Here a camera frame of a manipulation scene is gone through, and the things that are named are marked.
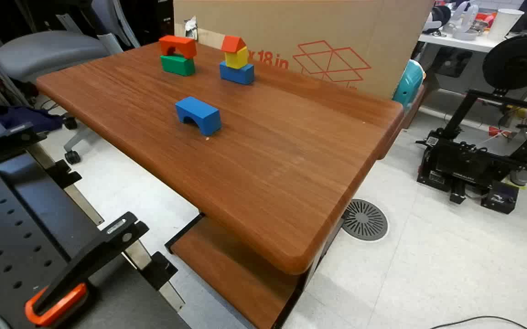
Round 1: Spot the grey office chair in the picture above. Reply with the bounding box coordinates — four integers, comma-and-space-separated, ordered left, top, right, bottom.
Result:
0, 0, 141, 167

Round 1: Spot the teal plastic container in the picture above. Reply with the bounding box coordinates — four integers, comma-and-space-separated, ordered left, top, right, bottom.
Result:
392, 59, 428, 110

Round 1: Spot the yellow cube block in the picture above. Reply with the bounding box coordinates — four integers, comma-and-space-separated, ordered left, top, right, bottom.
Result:
223, 46, 251, 72

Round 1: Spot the black clamp with orange handle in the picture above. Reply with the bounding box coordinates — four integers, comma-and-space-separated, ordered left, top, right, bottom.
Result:
24, 211, 150, 329

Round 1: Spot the wooden lower desk shelf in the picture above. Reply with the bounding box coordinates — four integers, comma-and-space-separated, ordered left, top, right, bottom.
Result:
170, 216, 306, 329

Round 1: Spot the round metal floor drain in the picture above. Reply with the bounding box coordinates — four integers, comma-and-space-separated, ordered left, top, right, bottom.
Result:
340, 198, 392, 244

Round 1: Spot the green rectangular block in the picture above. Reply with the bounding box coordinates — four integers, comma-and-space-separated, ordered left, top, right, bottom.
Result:
159, 54, 198, 79

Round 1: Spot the red triangular roof block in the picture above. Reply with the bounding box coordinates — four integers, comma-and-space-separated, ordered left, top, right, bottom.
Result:
220, 35, 249, 55

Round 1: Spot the large cardboard box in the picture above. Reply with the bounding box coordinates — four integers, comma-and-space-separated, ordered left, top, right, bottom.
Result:
172, 0, 434, 101

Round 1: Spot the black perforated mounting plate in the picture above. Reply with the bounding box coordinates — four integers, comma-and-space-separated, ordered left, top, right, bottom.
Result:
0, 152, 192, 329

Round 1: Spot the blue rectangular block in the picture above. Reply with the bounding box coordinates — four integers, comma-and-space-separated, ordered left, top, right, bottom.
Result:
218, 61, 256, 88

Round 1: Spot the white cluttered background table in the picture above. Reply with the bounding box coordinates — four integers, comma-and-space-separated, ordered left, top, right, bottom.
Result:
417, 6, 525, 55

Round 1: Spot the black floor cable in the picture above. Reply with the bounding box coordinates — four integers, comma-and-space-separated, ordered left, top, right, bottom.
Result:
430, 315, 527, 329

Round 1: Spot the black 3D printer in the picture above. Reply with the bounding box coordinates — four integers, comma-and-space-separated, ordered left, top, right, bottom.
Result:
415, 33, 527, 216

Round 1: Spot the blue arch block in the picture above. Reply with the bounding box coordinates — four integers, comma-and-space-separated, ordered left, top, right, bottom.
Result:
174, 96, 223, 138

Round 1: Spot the red arch block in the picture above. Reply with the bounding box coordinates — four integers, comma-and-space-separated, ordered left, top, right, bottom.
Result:
157, 35, 200, 61

